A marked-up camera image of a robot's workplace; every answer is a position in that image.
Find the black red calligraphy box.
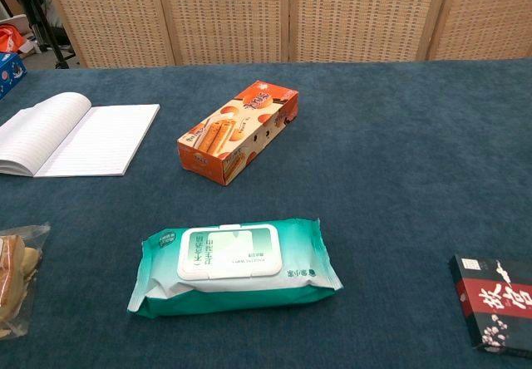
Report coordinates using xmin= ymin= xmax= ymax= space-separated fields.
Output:
xmin=448 ymin=253 xmax=532 ymax=357

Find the blue cartoon box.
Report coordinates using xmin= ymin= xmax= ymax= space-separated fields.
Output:
xmin=0 ymin=52 xmax=27 ymax=100

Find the orange white plastic bag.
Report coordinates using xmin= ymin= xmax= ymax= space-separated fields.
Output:
xmin=0 ymin=24 xmax=27 ymax=53

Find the black tripod stand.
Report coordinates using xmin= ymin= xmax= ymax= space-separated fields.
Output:
xmin=0 ymin=0 xmax=77 ymax=70

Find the wooden woven folding screen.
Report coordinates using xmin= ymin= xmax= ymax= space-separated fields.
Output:
xmin=39 ymin=0 xmax=532 ymax=69

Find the orange egg roll snack box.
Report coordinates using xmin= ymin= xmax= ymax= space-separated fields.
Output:
xmin=177 ymin=80 xmax=300 ymax=187

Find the clear bag of bread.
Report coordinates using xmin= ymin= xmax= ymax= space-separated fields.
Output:
xmin=0 ymin=222 xmax=52 ymax=341

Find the white lined notebook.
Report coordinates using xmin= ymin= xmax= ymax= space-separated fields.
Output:
xmin=0 ymin=91 xmax=161 ymax=179

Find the green wet wipes pack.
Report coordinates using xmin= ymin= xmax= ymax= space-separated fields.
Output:
xmin=126 ymin=218 xmax=344 ymax=318

